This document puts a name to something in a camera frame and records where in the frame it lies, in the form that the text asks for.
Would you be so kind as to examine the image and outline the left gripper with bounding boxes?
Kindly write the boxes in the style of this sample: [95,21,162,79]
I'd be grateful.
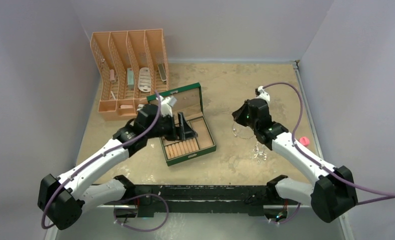
[146,112,197,142]

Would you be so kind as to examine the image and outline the green jewelry box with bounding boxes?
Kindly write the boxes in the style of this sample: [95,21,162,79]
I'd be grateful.
[147,82,217,167]

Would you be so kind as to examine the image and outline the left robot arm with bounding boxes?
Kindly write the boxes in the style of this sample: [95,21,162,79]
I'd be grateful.
[37,104,198,230]

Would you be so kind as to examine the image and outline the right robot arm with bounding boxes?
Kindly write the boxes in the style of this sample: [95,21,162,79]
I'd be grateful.
[232,98,358,223]

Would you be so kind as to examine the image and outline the grey flat item in rack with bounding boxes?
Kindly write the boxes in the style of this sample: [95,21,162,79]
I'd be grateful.
[157,63,168,83]

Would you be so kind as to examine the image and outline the pink capped tube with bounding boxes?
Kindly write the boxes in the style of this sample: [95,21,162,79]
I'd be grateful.
[299,136,311,147]

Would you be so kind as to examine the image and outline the green grey item in rack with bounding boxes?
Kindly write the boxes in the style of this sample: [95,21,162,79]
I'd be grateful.
[126,67,135,90]

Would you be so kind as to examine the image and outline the orange file organizer rack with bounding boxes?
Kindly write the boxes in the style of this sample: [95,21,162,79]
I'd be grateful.
[90,28,170,121]

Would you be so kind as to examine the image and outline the pink item in rack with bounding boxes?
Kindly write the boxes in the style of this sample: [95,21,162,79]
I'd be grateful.
[109,69,117,83]

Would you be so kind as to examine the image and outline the silver bead bracelet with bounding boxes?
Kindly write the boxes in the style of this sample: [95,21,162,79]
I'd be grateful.
[231,121,256,140]

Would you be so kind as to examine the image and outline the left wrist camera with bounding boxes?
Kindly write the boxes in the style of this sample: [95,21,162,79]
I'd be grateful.
[159,95,177,117]

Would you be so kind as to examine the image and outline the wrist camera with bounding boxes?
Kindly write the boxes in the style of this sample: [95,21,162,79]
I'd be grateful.
[255,86,271,105]
[159,95,177,117]

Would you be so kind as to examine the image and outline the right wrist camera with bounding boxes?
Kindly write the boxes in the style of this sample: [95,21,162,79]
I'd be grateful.
[255,86,271,105]

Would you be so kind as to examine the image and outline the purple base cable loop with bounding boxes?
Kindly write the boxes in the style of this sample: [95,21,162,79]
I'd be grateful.
[113,193,170,232]

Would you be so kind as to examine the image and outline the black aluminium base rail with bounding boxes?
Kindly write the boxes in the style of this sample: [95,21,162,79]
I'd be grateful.
[98,183,318,220]

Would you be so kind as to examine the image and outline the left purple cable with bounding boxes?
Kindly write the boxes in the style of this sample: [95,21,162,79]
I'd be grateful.
[40,91,162,230]

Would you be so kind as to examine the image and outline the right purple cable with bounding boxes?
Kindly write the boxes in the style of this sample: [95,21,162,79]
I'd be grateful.
[263,82,395,201]

